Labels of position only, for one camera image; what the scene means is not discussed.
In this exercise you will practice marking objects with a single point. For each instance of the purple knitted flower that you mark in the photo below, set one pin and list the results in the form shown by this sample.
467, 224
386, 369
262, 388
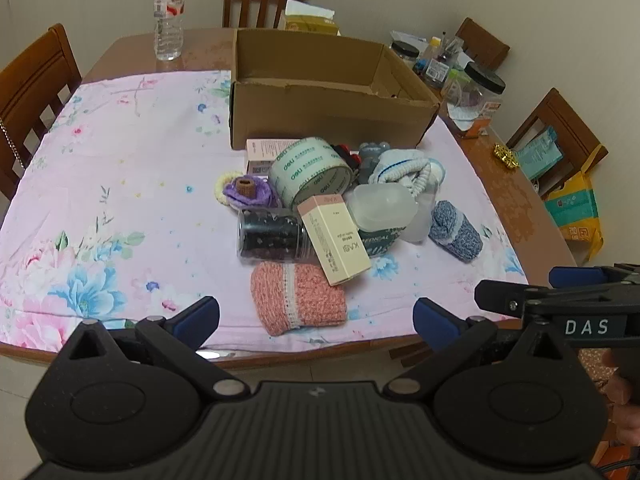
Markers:
262, 195

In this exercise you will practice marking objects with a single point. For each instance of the clear cup with pens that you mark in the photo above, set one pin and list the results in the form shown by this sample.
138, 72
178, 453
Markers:
452, 50

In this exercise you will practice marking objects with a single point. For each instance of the yellow fluffy scrunchie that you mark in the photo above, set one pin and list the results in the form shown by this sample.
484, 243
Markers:
222, 185

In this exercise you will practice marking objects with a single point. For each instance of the yellow tissue box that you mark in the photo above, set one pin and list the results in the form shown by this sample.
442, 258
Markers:
310, 24

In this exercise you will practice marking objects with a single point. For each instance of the large clear jar black lid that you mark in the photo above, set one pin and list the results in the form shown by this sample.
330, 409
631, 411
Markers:
480, 97

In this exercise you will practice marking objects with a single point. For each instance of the small clear jar black lid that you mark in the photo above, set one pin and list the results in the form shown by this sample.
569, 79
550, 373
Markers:
402, 55

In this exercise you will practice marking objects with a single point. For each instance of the frosted bottle with label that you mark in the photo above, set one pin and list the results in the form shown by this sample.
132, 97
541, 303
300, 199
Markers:
380, 207

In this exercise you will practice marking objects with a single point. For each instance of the brown cardboard box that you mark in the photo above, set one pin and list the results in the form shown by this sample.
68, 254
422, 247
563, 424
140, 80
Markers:
325, 115

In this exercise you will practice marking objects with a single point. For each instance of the orange carton box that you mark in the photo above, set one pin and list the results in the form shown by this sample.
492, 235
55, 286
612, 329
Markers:
475, 130

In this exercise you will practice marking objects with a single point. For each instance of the cream carton box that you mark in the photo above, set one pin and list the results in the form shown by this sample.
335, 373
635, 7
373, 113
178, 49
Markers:
330, 240

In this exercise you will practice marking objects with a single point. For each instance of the clear jar of black beads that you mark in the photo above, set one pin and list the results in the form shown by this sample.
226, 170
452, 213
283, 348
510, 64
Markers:
270, 235

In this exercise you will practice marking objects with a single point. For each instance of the brown wooden desktop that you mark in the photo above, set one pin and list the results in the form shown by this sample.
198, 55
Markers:
210, 50

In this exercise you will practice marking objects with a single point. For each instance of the white papers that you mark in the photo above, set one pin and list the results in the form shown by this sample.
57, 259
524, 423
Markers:
412, 37

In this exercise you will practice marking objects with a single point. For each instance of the blue grey knitted sock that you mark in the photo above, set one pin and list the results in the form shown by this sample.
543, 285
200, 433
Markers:
457, 235

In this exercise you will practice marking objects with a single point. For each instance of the grey toy figure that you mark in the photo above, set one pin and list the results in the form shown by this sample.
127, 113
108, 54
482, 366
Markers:
370, 160

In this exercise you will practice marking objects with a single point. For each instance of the person's right hand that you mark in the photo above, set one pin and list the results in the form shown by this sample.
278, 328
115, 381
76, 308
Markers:
625, 385

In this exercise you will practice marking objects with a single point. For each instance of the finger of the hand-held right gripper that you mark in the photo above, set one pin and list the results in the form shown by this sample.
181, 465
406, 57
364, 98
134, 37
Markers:
575, 276
500, 297

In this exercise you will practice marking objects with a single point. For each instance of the clear plastic water bottle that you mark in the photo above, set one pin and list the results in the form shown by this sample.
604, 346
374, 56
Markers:
169, 25

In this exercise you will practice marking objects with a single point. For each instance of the clear packing tape roll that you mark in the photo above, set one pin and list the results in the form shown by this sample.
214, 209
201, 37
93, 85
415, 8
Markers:
310, 170

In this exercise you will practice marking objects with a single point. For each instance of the white blue striped sock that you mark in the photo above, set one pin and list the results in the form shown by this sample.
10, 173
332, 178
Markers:
400, 165

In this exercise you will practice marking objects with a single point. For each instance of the pink carton box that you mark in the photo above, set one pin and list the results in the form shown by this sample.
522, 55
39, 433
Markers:
262, 152

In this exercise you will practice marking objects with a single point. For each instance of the teal packet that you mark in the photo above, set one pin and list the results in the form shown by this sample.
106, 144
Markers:
537, 155

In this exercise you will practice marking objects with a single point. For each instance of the green yellow shopping bag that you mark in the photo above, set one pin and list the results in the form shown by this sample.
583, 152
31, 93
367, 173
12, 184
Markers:
575, 210

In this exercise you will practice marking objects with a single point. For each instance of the pink knitted sock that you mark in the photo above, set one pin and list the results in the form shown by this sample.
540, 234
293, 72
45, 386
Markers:
295, 300

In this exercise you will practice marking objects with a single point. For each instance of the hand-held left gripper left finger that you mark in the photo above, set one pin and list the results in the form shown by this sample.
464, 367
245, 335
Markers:
197, 320

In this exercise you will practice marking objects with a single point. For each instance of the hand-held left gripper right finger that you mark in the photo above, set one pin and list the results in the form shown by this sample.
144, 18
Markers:
435, 322

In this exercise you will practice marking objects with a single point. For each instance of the gold shiny ornament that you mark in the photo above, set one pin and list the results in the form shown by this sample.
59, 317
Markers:
506, 156

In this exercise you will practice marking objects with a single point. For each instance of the clear frosted plastic bottle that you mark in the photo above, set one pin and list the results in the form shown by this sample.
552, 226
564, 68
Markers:
422, 220

